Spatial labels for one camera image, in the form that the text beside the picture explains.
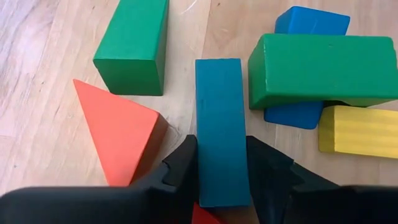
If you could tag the blue wedge wooden block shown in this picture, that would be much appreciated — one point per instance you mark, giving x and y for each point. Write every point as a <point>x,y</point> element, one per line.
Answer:
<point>311,20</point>

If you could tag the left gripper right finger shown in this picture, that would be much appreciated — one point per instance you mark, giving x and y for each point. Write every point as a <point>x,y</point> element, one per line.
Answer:
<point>311,205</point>

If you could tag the orange triangular wooden block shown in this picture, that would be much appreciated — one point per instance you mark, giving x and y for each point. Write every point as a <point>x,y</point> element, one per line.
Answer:
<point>118,133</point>

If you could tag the red rectangular block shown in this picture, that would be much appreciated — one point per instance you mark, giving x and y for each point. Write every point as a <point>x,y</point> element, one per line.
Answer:
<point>202,216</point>

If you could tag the yellow long wooden block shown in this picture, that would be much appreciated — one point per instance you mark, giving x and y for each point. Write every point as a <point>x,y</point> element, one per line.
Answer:
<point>357,132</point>

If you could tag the green thick wooden block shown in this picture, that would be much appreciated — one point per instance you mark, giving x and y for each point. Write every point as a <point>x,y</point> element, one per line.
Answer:
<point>133,46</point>
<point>323,68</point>

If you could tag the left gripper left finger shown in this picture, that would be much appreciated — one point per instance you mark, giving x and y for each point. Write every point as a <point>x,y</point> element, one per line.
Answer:
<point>93,205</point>

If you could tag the teal wooden block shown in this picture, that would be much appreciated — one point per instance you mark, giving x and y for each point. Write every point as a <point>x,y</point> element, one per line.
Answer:
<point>222,130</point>

